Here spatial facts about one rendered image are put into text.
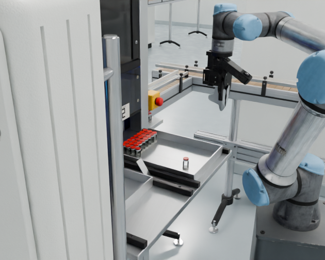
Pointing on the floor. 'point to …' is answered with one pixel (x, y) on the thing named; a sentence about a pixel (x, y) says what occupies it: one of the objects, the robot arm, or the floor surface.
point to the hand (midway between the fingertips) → (223, 107)
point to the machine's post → (139, 118)
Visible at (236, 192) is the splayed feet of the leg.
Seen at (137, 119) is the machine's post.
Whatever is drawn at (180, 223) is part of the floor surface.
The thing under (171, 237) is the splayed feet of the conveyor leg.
